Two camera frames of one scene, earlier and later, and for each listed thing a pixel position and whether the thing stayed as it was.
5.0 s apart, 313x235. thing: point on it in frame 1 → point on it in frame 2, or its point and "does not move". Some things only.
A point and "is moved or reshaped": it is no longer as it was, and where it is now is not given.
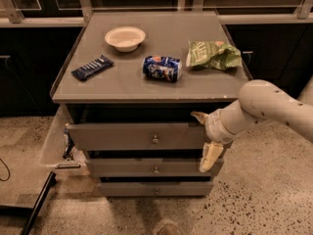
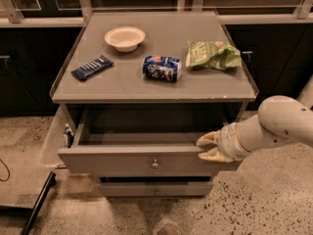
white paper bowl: (124, 38) does not move
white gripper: (215, 126) → (229, 142)
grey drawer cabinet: (131, 82) does not move
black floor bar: (52, 179) does not move
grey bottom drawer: (156, 189) does not move
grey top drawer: (137, 136) is moved or reshaped
